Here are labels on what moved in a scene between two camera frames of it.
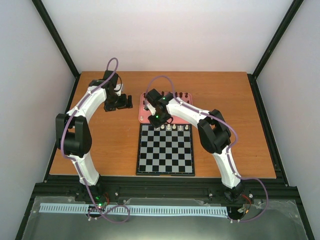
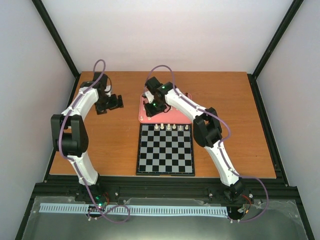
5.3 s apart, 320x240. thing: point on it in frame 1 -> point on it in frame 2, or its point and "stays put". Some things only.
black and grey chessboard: (167, 150) stays put
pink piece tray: (144, 112) stays put
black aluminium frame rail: (279, 188) stays put
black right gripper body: (160, 119) -> (158, 107)
